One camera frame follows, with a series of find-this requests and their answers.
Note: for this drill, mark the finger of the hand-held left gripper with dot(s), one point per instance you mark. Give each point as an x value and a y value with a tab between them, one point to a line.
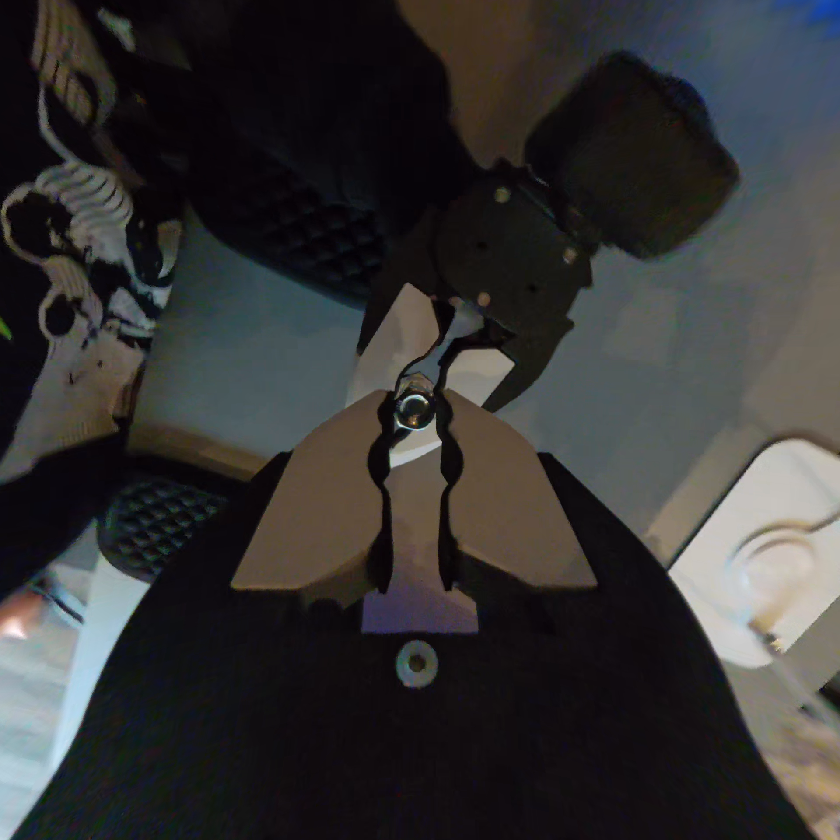
394	334
479	374

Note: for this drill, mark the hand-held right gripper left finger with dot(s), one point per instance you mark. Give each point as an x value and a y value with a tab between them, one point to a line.
321	505

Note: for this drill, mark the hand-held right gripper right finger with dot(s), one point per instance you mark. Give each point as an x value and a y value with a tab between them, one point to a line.
512	512

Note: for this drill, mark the silver bolt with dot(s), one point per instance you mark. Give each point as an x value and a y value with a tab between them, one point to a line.
410	382

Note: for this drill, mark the black textured chair armrest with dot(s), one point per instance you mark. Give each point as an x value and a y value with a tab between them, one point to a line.
157	525
295	229

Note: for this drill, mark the white metal document stand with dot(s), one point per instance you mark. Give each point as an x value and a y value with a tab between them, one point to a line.
787	485

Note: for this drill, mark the printed black white shirt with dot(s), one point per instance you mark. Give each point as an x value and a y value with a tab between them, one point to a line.
79	367

